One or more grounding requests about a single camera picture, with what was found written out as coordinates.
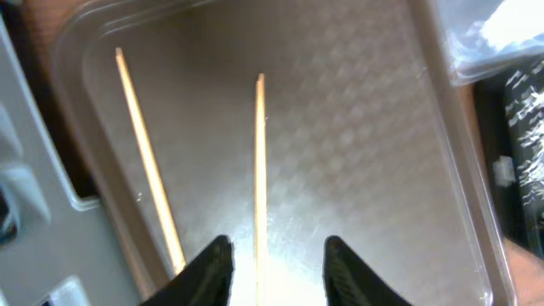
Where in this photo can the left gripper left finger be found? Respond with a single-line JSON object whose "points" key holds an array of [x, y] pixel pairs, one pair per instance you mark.
{"points": [[205, 281]]}

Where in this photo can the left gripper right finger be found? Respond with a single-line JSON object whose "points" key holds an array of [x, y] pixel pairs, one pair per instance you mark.
{"points": [[349, 281]]}

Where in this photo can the rice food scraps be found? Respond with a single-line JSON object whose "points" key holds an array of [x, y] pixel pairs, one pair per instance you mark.
{"points": [[524, 110]]}

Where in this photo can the grey plastic dishwasher rack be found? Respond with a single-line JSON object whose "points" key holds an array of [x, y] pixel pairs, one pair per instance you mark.
{"points": [[56, 248]]}

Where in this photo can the clear plastic waste bin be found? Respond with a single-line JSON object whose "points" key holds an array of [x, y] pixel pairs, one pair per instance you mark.
{"points": [[483, 37]]}

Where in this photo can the dark brown serving tray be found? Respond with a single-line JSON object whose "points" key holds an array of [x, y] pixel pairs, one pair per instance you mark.
{"points": [[364, 140]]}

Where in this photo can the black rectangular tray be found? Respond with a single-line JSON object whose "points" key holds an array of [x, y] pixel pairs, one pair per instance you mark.
{"points": [[522, 224]]}

